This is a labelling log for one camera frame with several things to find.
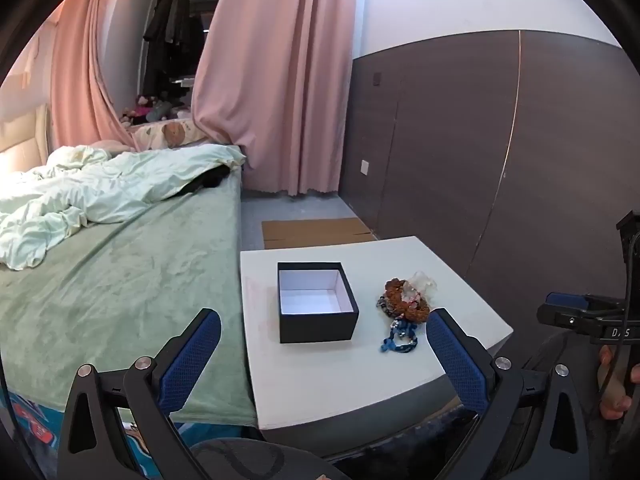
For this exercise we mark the hanging dark clothes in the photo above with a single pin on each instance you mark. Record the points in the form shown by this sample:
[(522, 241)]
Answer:
[(170, 25)]

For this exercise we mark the light green duvet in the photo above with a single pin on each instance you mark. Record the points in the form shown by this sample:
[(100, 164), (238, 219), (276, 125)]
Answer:
[(75, 195)]

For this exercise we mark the white wall socket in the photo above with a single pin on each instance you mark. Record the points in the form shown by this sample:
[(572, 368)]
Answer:
[(365, 167)]

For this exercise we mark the bear print pillow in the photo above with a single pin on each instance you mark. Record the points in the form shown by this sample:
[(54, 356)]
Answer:
[(172, 132)]

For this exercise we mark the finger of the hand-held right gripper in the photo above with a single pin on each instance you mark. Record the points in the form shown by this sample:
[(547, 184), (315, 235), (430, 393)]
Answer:
[(565, 301)]

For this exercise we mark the dark wall switch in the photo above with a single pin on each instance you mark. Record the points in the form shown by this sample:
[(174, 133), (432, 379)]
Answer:
[(376, 78)]

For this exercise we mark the person's dark grey clothing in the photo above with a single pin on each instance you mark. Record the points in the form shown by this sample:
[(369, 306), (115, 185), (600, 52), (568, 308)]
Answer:
[(260, 460)]

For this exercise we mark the wide pink curtain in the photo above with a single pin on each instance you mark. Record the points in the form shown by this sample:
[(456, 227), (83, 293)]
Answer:
[(280, 85)]

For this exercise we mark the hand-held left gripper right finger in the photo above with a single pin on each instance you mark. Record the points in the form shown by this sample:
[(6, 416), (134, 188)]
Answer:
[(457, 360)]

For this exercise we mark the white low table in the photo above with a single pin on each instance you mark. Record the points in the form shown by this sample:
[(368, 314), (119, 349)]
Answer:
[(310, 385)]

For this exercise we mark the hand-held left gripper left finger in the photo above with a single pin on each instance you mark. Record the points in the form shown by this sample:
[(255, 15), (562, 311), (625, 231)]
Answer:
[(192, 360)]

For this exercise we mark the black jewelry box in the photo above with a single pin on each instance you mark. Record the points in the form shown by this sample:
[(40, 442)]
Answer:
[(315, 327)]

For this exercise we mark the brown cardboard sheet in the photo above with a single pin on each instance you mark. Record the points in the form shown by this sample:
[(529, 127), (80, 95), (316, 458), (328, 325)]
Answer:
[(310, 232)]

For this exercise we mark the pile of plush toys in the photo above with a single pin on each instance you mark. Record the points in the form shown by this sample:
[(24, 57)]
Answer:
[(150, 107)]

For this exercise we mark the blue printed bedsheet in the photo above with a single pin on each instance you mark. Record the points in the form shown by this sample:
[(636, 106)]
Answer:
[(30, 417)]

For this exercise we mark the person's right hand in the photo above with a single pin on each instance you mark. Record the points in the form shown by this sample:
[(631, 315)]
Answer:
[(612, 405)]

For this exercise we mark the beige headboard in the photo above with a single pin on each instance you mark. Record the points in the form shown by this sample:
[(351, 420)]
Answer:
[(22, 135)]

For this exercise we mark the tied pink curtain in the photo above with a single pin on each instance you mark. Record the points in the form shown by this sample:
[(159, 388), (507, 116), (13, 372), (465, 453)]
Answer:
[(80, 85)]

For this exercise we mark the bed with green sheet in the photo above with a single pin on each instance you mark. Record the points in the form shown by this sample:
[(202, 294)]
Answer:
[(125, 285)]

